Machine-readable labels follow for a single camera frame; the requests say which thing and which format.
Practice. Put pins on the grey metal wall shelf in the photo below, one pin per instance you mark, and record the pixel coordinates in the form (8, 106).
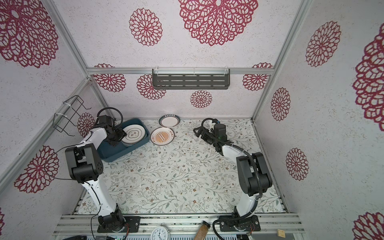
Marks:
(192, 80)

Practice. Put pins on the brown spice bottle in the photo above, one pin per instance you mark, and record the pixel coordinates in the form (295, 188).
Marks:
(202, 231)

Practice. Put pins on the small wooden block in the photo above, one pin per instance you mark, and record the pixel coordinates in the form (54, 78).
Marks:
(281, 233)

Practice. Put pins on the teal plastic bin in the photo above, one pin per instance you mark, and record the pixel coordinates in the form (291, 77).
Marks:
(110, 153)

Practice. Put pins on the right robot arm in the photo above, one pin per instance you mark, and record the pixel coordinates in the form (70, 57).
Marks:
(253, 173)

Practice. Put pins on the small red-ring green plate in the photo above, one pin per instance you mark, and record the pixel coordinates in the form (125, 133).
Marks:
(169, 121)

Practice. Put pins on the sunburst plate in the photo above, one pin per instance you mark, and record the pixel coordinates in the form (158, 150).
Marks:
(162, 136)

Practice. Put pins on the small clover plate green rim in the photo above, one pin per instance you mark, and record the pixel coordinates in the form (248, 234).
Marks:
(135, 133)

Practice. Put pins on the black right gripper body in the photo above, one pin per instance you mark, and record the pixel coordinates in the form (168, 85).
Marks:
(208, 137)

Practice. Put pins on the black wire wall rack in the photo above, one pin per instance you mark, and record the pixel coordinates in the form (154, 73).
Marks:
(72, 107)

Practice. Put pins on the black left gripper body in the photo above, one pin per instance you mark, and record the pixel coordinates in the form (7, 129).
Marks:
(118, 134)

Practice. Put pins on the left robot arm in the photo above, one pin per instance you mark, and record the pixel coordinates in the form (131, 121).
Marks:
(86, 167)

